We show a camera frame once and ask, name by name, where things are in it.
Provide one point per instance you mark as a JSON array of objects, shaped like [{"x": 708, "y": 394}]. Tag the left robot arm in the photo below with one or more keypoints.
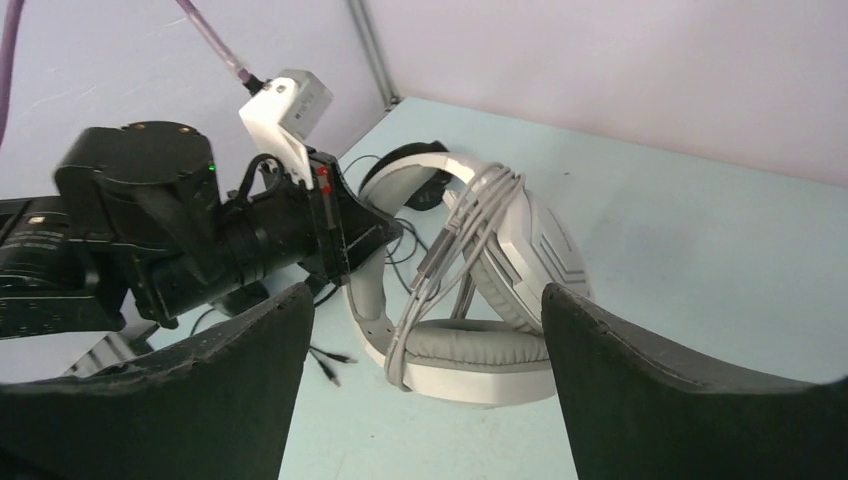
[{"x": 138, "y": 213}]

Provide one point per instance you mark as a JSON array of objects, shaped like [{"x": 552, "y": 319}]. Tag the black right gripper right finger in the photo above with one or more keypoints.
[{"x": 637, "y": 405}]

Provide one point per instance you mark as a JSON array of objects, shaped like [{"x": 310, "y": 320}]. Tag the aluminium frame rail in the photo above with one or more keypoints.
[{"x": 372, "y": 47}]

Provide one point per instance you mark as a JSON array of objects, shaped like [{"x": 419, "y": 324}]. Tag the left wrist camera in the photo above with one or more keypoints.
[{"x": 282, "y": 114}]

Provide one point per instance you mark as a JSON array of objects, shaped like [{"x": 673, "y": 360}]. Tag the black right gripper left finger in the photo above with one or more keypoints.
[{"x": 215, "y": 405}]

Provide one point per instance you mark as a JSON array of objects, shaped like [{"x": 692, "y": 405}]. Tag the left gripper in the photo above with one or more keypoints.
[{"x": 346, "y": 233}]

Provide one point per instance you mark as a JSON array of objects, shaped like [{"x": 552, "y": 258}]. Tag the black headphones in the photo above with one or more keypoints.
[{"x": 431, "y": 182}]

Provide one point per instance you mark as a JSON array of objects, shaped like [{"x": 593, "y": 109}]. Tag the white headphones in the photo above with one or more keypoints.
[{"x": 470, "y": 330}]

